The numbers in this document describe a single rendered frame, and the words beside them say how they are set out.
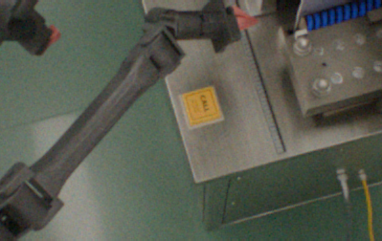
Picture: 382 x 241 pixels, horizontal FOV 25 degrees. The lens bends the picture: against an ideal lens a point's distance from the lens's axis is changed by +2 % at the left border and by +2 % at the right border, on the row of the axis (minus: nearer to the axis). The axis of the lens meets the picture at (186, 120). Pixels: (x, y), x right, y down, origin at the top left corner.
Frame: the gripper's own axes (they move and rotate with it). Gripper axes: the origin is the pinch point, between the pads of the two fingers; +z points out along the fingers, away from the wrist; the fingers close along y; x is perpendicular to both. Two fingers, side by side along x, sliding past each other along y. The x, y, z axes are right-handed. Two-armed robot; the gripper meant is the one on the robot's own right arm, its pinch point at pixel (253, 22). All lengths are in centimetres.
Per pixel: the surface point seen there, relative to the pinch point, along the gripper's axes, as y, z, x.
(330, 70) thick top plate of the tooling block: 13.1, 13.1, 2.8
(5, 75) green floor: -45, -3, -125
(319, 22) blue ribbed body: 2.9, 13.2, 4.1
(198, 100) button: 8.6, -4.9, -19.8
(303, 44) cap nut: 7.6, 7.2, 4.2
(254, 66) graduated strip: 3.7, 8.7, -14.6
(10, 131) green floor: -26, -5, -126
